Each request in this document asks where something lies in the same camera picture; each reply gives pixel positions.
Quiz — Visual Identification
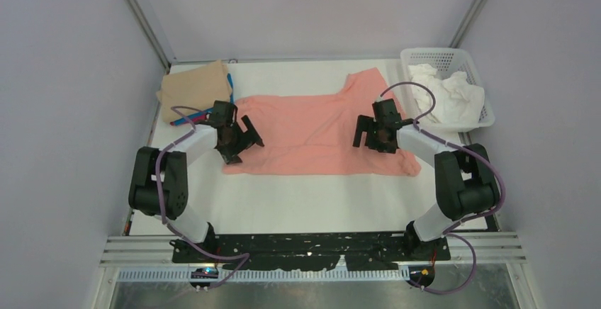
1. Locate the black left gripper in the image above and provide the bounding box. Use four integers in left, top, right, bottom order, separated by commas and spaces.
218, 116, 262, 164

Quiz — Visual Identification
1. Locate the salmon pink t shirt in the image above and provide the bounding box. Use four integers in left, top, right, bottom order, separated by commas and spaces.
223, 68, 421, 176

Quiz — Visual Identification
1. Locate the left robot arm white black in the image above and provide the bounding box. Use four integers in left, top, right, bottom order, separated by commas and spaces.
128, 101, 264, 262

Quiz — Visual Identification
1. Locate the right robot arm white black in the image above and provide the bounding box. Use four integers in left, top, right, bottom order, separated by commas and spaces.
353, 99, 502, 260

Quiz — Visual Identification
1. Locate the folded blue t shirt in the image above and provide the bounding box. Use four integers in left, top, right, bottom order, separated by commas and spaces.
196, 73, 234, 118

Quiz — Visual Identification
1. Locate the white t shirt in basket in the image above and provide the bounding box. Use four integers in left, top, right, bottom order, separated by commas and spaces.
408, 64, 485, 125

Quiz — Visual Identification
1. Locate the white plastic laundry basket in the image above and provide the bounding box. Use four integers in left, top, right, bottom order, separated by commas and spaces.
400, 47, 495, 133

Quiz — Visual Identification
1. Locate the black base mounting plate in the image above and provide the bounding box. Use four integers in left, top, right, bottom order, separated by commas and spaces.
170, 231, 451, 271

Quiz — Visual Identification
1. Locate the white slotted cable duct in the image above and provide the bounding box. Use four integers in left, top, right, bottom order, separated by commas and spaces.
117, 267, 410, 283

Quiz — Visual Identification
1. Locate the aluminium frame rail front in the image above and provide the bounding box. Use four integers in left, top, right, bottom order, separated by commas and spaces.
99, 232, 527, 267

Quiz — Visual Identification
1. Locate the right aluminium corner post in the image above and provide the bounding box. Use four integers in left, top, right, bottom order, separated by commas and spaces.
449, 0, 488, 48

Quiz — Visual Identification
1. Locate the aluminium corner post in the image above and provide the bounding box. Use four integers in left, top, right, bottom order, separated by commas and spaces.
449, 0, 488, 48
125, 0, 176, 72

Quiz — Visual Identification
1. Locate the left aluminium corner post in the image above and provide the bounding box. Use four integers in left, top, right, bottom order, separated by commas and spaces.
125, 0, 176, 72

